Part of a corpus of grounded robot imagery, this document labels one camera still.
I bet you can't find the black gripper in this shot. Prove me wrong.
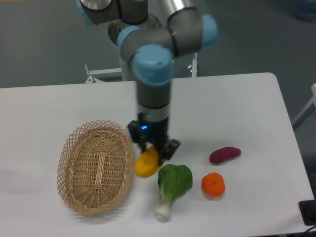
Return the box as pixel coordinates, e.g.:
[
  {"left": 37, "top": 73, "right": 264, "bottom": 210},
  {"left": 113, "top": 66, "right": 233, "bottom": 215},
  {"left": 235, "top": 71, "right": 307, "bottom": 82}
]
[{"left": 127, "top": 112, "right": 181, "bottom": 166}]

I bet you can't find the yellow mango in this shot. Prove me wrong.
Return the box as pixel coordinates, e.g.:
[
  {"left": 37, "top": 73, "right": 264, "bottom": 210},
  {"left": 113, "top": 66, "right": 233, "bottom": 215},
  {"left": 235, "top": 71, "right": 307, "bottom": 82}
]
[{"left": 134, "top": 146, "right": 162, "bottom": 178}]

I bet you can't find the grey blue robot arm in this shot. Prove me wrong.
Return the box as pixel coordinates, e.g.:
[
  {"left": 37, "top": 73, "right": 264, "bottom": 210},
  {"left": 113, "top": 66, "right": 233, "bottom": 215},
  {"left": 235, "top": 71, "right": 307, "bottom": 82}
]
[{"left": 77, "top": 0, "right": 218, "bottom": 165}]

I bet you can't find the woven wicker basket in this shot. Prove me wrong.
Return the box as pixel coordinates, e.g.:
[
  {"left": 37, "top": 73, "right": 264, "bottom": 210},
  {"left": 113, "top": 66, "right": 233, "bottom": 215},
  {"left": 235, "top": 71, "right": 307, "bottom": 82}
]
[{"left": 57, "top": 120, "right": 134, "bottom": 215}]

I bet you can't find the green bok choy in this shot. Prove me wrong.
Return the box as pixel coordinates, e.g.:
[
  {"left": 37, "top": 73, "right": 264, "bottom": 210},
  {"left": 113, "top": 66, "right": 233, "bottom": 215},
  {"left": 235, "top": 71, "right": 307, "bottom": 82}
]
[{"left": 154, "top": 164, "right": 193, "bottom": 221}]

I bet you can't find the purple sweet potato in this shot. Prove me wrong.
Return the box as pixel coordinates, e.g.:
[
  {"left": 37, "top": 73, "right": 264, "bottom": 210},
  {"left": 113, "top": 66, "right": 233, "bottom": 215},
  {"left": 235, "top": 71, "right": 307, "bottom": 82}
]
[{"left": 209, "top": 147, "right": 241, "bottom": 165}]

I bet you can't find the orange tangerine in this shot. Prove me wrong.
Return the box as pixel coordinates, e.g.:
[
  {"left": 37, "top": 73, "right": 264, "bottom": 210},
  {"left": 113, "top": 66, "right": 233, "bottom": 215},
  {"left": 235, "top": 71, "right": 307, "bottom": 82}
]
[{"left": 201, "top": 172, "right": 226, "bottom": 198}]

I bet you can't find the black device at table edge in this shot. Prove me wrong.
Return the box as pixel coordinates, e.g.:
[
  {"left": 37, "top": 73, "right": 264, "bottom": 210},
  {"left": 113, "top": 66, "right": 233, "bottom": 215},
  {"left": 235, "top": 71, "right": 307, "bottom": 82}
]
[{"left": 298, "top": 199, "right": 316, "bottom": 226}]

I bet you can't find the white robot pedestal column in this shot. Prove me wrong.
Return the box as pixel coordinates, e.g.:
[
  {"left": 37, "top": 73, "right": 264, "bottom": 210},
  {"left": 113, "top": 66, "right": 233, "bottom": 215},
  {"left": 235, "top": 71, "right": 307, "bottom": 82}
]
[{"left": 118, "top": 46, "right": 137, "bottom": 81}]

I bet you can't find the white frame at right edge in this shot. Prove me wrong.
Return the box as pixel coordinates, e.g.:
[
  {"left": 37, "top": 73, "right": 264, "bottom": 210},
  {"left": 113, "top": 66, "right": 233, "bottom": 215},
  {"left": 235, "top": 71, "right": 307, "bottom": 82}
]
[{"left": 291, "top": 83, "right": 316, "bottom": 131}]

